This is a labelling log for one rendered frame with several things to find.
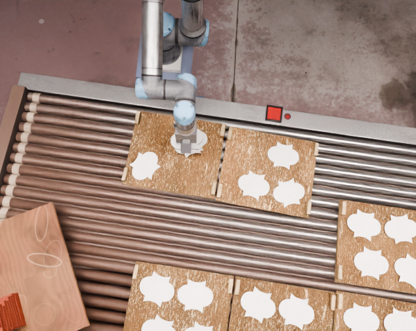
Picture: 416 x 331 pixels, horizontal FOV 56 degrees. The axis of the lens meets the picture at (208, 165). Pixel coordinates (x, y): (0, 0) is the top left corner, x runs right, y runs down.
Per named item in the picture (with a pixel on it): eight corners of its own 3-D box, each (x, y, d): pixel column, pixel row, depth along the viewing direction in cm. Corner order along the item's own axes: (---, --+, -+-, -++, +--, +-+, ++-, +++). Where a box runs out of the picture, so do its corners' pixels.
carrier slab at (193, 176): (138, 111, 182) (138, 110, 180) (226, 125, 181) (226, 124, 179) (122, 184, 173) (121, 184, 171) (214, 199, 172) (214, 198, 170)
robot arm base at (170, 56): (150, 37, 195) (148, 25, 185) (180, 39, 195) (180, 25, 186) (148, 64, 190) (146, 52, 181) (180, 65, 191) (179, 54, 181)
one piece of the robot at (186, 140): (172, 144, 147) (174, 155, 162) (195, 144, 147) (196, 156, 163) (173, 113, 150) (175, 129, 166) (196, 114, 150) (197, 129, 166)
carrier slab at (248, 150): (229, 127, 181) (229, 125, 179) (317, 143, 180) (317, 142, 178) (215, 201, 172) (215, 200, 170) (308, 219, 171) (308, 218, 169)
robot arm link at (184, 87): (166, 70, 142) (164, 98, 139) (197, 72, 142) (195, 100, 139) (167, 81, 150) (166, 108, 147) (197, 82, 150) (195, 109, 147)
